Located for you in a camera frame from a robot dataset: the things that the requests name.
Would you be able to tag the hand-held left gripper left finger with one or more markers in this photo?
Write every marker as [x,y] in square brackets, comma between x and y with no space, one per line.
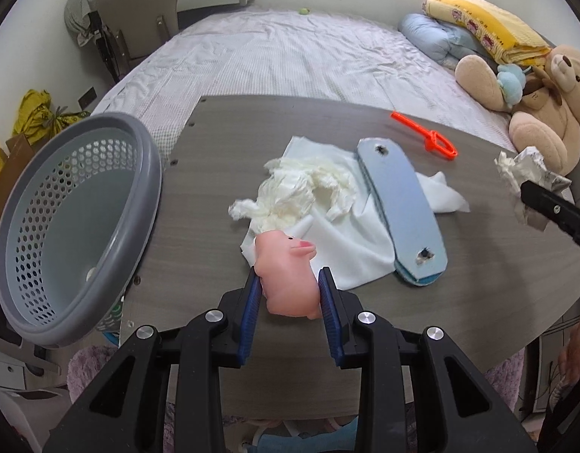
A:
[250,311]

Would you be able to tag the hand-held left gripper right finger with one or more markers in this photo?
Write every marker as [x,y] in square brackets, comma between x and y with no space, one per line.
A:
[330,311]

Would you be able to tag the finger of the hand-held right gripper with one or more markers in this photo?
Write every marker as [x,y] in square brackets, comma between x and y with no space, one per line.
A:
[554,210]

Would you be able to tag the pink pig toy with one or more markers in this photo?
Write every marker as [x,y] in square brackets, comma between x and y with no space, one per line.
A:
[285,283]

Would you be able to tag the silver wrapper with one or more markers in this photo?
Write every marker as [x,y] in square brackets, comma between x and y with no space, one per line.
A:
[521,165]

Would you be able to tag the grey perforated plastic basket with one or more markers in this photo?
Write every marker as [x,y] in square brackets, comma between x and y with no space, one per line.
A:
[58,226]

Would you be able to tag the person's right forearm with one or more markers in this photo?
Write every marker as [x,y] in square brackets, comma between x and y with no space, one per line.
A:
[578,344]

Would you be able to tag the white cloth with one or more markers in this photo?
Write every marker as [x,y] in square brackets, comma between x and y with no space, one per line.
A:
[346,245]

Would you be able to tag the beige teddy bear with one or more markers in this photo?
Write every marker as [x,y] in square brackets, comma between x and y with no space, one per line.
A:
[540,137]

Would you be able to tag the grey-blue flat oblong plate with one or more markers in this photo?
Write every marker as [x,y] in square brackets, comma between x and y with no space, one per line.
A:
[398,207]

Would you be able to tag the crumpled white tissue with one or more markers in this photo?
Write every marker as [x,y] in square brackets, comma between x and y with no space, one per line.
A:
[290,193]

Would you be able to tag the white cabinet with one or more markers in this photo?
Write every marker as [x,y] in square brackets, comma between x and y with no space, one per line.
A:
[549,339]

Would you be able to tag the small blue plush toy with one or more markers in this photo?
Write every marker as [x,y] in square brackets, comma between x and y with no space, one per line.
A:
[509,85]

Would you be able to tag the blue cloth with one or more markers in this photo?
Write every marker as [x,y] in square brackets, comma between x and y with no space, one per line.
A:
[294,440]

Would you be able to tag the orange plastic key tool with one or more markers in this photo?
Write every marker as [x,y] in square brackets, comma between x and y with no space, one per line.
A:
[408,123]

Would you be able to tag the purple rug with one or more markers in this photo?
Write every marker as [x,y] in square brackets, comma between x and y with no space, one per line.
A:
[87,368]

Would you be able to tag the folded yellow blanket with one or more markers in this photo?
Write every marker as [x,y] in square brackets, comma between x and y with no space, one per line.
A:
[479,19]

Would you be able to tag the light blue pillow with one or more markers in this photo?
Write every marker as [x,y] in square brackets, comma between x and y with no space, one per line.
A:
[431,37]

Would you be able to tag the white furniture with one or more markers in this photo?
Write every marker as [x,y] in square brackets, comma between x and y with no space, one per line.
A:
[16,368]

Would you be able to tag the bed with white sheet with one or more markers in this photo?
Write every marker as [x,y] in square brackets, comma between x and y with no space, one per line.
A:
[294,56]

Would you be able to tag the brown cardboard box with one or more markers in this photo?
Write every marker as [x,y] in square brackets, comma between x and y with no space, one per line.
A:
[14,165]

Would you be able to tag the grey chair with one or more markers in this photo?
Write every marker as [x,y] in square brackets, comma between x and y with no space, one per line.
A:
[134,14]

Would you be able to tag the grey clothing heap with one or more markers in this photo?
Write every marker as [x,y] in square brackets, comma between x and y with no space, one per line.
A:
[82,4]

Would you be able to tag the dark wall socket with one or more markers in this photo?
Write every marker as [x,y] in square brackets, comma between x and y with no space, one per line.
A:
[87,97]

